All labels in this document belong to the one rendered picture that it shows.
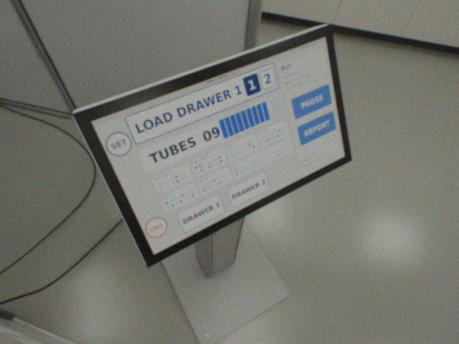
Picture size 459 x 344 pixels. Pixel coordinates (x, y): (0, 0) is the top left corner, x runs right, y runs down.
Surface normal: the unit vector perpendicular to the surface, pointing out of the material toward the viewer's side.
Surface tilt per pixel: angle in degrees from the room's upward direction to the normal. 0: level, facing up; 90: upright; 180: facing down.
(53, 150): 0
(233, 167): 50
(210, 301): 2
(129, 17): 90
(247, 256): 5
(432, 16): 90
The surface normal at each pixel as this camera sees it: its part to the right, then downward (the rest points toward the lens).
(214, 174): 0.42, 0.24
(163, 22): -0.23, 0.82
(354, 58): 0.05, -0.52
